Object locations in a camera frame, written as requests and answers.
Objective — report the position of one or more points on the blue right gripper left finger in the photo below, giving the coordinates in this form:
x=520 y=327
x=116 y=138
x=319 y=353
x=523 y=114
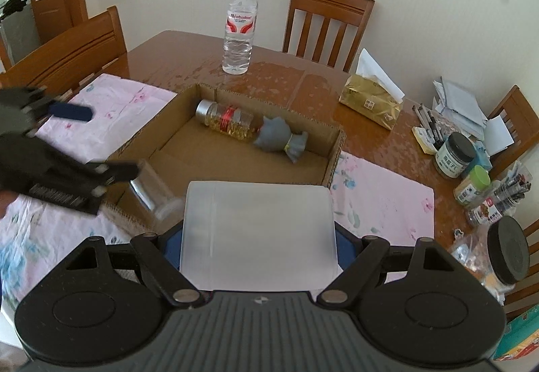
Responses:
x=172 y=245

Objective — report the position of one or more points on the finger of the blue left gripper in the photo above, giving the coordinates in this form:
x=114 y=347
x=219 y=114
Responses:
x=70 y=111
x=111 y=172

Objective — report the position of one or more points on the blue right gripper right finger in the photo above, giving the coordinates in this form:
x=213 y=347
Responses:
x=349 y=246

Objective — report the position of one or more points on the white medical bottle green label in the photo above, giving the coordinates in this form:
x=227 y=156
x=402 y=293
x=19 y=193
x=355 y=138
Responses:
x=254 y=237

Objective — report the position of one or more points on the wooden chair at left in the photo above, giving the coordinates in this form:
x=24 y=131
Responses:
x=61 y=64

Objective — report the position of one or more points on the brown cardboard box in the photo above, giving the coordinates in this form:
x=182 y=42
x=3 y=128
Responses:
x=176 y=149

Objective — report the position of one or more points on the glass bottle with gold capsules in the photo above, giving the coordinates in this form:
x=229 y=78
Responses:
x=228 y=120

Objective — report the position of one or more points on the yellow sticky note pad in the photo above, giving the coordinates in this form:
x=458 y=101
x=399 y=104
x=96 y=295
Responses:
x=424 y=140

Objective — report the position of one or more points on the grey plush toy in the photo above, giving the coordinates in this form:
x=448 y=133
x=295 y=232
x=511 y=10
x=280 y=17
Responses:
x=275 y=135

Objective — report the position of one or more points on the small jar green lid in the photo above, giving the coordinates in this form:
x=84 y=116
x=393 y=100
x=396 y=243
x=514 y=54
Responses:
x=472 y=185

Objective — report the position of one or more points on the glass jar black lid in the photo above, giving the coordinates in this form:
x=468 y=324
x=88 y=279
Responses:
x=454 y=155

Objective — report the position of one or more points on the pens in holder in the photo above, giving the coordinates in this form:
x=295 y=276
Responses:
x=429 y=124

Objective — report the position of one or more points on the large clear jar black lid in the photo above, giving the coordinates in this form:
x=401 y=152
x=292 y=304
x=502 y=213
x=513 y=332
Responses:
x=507 y=250

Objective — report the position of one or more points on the gold tissue pack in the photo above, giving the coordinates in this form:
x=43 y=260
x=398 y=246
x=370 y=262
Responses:
x=371 y=93

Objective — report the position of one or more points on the stack of white papers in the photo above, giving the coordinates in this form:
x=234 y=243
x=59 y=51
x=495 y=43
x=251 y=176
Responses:
x=460 y=106

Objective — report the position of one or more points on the clear water bottle red label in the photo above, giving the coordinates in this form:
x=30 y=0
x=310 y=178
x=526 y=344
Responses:
x=239 y=36

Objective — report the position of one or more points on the wooden chair at right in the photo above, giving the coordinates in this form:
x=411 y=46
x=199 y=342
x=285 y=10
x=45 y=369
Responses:
x=523 y=125

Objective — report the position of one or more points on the wooden chair behind table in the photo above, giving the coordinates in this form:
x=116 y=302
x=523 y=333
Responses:
x=344 y=14

